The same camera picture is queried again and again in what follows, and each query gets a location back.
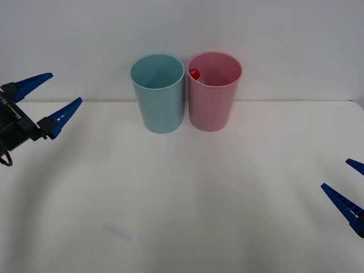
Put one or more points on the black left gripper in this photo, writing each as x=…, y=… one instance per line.
x=14, y=128

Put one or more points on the pale blue plastic bin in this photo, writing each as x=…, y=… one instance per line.
x=160, y=111

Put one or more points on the clear bottle with red cap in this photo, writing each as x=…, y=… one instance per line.
x=195, y=73

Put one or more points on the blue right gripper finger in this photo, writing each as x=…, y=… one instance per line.
x=345, y=206
x=357, y=165

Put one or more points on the pink plastic bin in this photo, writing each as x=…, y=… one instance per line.
x=210, y=108

